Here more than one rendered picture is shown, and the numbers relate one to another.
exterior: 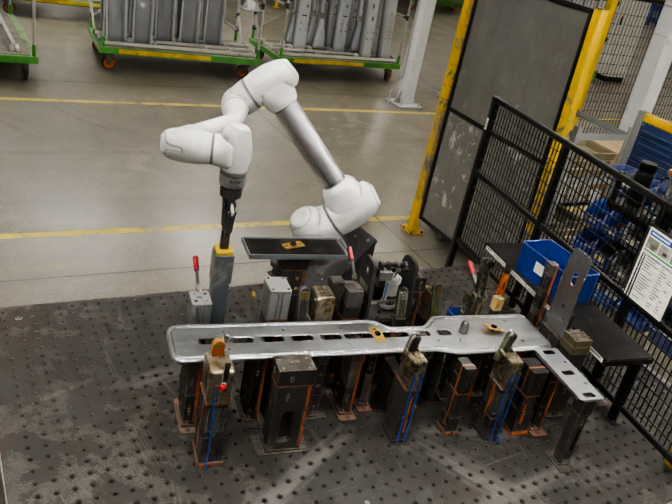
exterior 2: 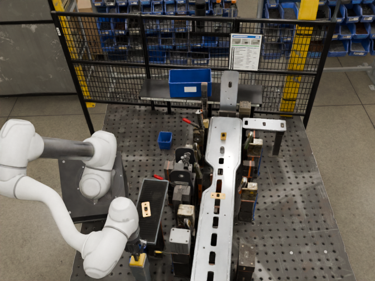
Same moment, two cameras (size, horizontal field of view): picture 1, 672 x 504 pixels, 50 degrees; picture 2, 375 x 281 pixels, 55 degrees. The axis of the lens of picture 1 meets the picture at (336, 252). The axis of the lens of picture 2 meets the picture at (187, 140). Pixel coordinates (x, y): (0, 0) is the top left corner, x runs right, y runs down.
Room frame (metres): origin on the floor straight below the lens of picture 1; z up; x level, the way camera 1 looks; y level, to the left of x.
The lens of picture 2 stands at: (1.62, 0.86, 2.71)
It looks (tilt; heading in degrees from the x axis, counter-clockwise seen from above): 47 degrees down; 304
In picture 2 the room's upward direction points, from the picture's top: 3 degrees counter-clockwise
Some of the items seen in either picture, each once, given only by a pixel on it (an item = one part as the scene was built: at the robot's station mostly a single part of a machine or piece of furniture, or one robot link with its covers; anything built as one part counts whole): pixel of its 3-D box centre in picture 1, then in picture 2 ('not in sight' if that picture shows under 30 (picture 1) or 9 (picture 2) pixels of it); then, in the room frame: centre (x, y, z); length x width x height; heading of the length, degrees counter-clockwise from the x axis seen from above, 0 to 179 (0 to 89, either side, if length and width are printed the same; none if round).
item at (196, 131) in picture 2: (463, 333); (198, 148); (2.48, -0.56, 0.88); 0.07 x 0.06 x 0.35; 24
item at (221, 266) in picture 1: (216, 304); (143, 279); (2.24, 0.39, 0.92); 0.08 x 0.08 x 0.44; 24
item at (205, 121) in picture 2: (485, 336); (205, 139); (2.47, -0.65, 0.88); 0.04 x 0.04 x 0.36; 24
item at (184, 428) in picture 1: (189, 381); not in sight; (1.88, 0.38, 0.84); 0.18 x 0.06 x 0.29; 24
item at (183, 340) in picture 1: (372, 337); (219, 199); (2.12, -0.18, 1.00); 1.38 x 0.22 x 0.02; 114
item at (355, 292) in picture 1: (344, 329); (183, 208); (2.30, -0.09, 0.89); 0.13 x 0.11 x 0.38; 24
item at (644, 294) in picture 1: (657, 273); (244, 52); (2.46, -1.17, 1.30); 0.23 x 0.02 x 0.31; 24
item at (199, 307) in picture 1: (195, 341); not in sight; (2.05, 0.41, 0.88); 0.11 x 0.10 x 0.36; 24
